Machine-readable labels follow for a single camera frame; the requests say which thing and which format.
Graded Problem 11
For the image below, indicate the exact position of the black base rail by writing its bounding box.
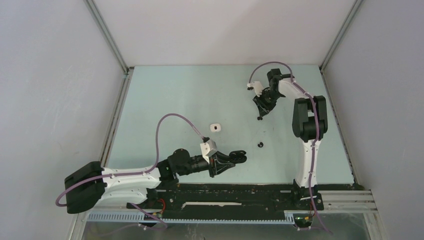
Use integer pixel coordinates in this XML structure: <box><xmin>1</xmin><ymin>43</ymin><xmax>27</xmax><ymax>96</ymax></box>
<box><xmin>137</xmin><ymin>183</ymin><xmax>324</xmax><ymax>222</ymax></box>

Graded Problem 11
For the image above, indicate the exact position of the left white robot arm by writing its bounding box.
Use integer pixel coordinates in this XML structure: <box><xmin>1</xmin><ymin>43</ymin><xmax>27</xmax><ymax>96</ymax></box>
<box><xmin>64</xmin><ymin>148</ymin><xmax>247</xmax><ymax>214</ymax></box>

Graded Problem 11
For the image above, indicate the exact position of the white earbud case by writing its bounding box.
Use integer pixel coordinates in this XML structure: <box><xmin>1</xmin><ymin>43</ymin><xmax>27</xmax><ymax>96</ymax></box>
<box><xmin>210</xmin><ymin>123</ymin><xmax>222</xmax><ymax>133</ymax></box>

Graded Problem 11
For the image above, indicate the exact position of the black earbud case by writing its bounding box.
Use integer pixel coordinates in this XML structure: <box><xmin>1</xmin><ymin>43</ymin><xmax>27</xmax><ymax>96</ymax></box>
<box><xmin>229</xmin><ymin>150</ymin><xmax>247</xmax><ymax>164</ymax></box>

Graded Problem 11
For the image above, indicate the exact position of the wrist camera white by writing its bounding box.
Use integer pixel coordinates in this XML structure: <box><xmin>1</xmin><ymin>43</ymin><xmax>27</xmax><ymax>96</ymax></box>
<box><xmin>200</xmin><ymin>138</ymin><xmax>218</xmax><ymax>164</ymax></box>
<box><xmin>247</xmin><ymin>81</ymin><xmax>264</xmax><ymax>97</ymax></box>

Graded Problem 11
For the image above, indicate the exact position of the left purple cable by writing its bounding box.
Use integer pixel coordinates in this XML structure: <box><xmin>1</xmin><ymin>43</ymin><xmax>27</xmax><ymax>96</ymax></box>
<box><xmin>55</xmin><ymin>113</ymin><xmax>210</xmax><ymax>208</ymax></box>

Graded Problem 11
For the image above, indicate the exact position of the grey cable duct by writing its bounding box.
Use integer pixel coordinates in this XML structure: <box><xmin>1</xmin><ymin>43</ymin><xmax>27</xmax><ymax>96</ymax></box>
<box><xmin>86</xmin><ymin>211</ymin><xmax>296</xmax><ymax>225</ymax></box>

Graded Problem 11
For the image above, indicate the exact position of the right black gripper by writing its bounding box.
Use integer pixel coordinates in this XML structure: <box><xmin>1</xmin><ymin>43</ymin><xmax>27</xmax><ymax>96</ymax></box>
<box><xmin>253</xmin><ymin>89</ymin><xmax>283</xmax><ymax>118</ymax></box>

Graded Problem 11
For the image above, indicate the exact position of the purple cable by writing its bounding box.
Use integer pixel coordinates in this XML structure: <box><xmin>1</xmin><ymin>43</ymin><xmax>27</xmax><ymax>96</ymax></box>
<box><xmin>55</xmin><ymin>113</ymin><xmax>210</xmax><ymax>208</ymax></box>
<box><xmin>248</xmin><ymin>61</ymin><xmax>332</xmax><ymax>234</ymax></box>

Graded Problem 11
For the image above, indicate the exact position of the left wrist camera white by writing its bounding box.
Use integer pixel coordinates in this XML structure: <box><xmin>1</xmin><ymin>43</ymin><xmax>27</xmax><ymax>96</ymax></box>
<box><xmin>200</xmin><ymin>138</ymin><xmax>218</xmax><ymax>164</ymax></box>

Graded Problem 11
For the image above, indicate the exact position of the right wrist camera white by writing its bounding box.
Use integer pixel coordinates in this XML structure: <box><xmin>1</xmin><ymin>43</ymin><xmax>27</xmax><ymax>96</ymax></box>
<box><xmin>247</xmin><ymin>81</ymin><xmax>264</xmax><ymax>97</ymax></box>

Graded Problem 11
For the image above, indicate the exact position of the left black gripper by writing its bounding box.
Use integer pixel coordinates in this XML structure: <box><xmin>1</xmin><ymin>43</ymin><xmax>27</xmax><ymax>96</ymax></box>
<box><xmin>177</xmin><ymin>150</ymin><xmax>235</xmax><ymax>178</ymax></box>

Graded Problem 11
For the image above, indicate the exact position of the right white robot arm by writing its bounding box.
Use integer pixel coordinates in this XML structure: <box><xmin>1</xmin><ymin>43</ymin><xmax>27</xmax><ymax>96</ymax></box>
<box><xmin>247</xmin><ymin>68</ymin><xmax>328</xmax><ymax>209</ymax></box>

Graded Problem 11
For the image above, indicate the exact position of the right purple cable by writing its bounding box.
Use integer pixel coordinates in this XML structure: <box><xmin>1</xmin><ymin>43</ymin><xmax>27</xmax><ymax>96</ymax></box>
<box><xmin>248</xmin><ymin>61</ymin><xmax>332</xmax><ymax>234</ymax></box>

